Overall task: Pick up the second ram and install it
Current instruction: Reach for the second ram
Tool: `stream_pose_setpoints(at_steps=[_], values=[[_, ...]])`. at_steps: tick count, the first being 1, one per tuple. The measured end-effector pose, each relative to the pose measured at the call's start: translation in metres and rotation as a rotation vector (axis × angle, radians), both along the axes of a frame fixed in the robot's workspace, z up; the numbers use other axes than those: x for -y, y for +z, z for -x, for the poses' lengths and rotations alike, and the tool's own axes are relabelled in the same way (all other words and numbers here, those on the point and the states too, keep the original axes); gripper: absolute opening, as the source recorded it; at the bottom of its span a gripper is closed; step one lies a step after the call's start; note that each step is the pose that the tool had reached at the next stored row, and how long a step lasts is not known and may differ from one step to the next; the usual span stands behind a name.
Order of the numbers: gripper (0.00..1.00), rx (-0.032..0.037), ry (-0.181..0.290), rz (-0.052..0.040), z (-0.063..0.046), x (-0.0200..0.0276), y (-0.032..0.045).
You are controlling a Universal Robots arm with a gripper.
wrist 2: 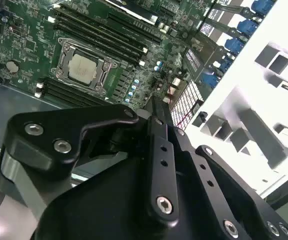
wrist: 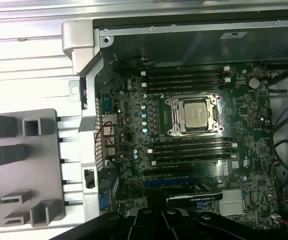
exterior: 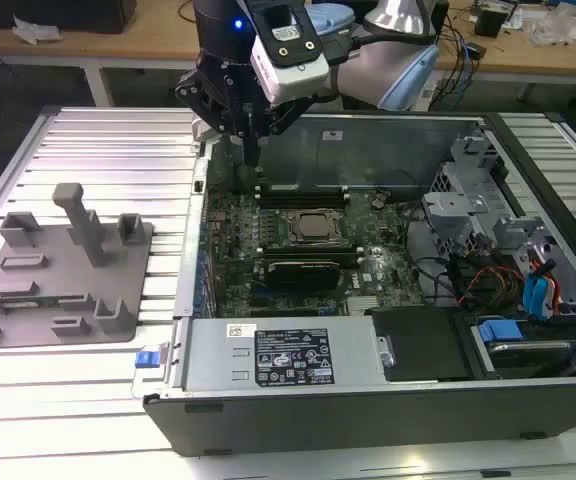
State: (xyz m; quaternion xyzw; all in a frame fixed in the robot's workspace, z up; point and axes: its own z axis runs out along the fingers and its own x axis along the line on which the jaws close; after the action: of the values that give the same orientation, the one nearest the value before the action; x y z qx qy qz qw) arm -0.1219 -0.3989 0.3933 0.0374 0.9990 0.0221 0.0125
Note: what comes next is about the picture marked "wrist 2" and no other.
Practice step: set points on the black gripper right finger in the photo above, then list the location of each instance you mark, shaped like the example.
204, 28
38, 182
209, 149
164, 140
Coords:
246, 200

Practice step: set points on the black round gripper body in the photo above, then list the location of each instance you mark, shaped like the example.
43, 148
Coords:
104, 200

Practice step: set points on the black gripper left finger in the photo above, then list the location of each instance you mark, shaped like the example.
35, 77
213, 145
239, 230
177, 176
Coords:
46, 135

